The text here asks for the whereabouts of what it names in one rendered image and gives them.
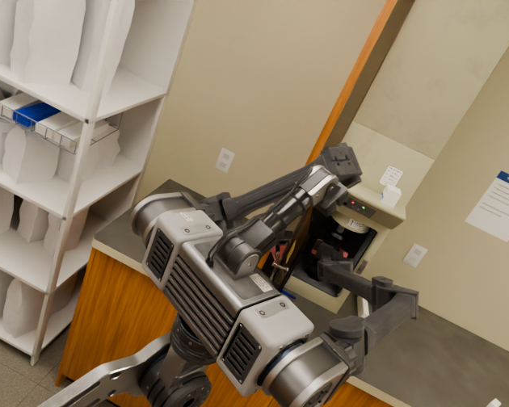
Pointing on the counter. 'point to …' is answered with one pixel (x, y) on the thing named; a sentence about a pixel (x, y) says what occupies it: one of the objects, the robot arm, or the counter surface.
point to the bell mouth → (349, 223)
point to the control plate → (359, 207)
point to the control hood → (361, 194)
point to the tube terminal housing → (378, 157)
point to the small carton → (390, 195)
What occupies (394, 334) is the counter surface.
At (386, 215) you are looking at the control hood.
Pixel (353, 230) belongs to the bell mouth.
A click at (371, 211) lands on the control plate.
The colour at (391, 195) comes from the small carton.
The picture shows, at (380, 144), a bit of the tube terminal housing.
